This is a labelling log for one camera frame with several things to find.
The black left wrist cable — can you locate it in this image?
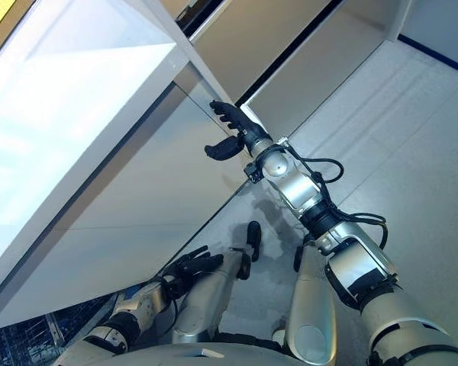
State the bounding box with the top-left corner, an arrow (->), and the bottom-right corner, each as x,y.
163,281 -> 179,325

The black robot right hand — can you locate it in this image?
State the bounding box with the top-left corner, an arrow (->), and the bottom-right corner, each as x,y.
204,99 -> 272,161

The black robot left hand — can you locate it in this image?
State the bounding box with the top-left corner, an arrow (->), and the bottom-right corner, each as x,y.
163,246 -> 224,291

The stainless steel fridge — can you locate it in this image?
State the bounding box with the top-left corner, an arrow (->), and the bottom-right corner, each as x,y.
175,0 -> 344,111

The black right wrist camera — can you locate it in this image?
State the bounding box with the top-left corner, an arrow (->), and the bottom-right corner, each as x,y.
243,162 -> 263,182

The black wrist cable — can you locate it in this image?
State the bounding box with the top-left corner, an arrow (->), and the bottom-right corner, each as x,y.
163,281 -> 179,325
289,158 -> 389,252

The white tall side panel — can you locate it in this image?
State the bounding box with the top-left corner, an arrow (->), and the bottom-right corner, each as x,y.
158,0 -> 241,111

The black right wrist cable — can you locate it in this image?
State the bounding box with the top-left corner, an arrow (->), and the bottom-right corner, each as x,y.
289,158 -> 389,252

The silver robot left leg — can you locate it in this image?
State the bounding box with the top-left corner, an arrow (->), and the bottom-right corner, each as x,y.
171,220 -> 263,344

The amber backlit wall panel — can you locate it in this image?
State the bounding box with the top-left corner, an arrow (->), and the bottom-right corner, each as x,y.
0,0 -> 27,69

